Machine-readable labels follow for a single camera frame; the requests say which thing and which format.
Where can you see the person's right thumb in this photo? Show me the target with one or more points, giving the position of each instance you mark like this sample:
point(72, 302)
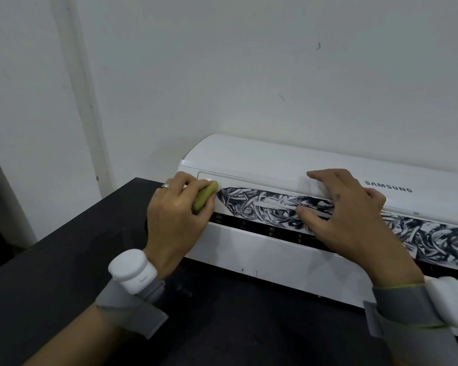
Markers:
point(311, 221)

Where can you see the person's left thumb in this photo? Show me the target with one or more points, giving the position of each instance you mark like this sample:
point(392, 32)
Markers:
point(208, 217)

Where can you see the person's right little finger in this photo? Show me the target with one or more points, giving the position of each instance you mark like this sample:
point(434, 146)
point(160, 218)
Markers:
point(378, 200)

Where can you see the yellow-green cleaning sponge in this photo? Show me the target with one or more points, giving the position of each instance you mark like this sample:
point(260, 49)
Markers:
point(204, 196)

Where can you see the person's left forearm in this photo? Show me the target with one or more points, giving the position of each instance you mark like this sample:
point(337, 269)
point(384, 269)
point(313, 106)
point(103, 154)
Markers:
point(76, 343)

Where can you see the white air conditioner unit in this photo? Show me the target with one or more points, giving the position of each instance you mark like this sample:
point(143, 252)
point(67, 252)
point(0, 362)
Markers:
point(267, 262)

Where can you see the person's left hand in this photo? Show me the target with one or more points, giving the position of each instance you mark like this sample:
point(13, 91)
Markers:
point(171, 232)

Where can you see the person's right hand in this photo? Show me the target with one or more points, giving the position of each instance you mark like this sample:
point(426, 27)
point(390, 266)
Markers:
point(360, 232)

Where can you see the white wrist tracker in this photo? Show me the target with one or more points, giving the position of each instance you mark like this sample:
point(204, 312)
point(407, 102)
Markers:
point(450, 301)
point(131, 270)

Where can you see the dark grey cabinet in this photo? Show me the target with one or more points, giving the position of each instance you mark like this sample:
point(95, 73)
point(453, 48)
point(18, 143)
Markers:
point(2, 209)

